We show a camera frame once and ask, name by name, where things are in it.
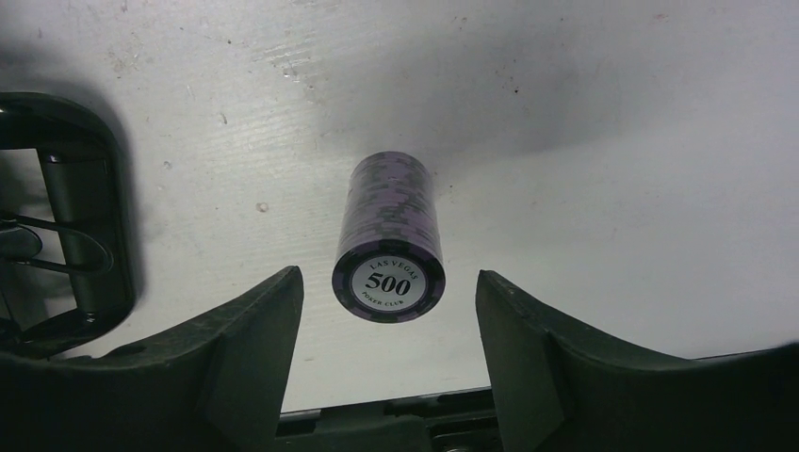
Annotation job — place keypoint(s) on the purple 500 chip stack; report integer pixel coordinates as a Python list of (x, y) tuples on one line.
[(389, 263)]

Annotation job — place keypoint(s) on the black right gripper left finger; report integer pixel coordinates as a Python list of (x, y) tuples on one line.
[(215, 382)]

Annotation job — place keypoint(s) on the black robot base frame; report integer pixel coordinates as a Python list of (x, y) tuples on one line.
[(455, 421)]

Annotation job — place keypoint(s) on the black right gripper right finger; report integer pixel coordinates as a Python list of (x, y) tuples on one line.
[(560, 384)]

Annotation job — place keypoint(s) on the black poker set case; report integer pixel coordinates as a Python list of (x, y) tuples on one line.
[(86, 239)]

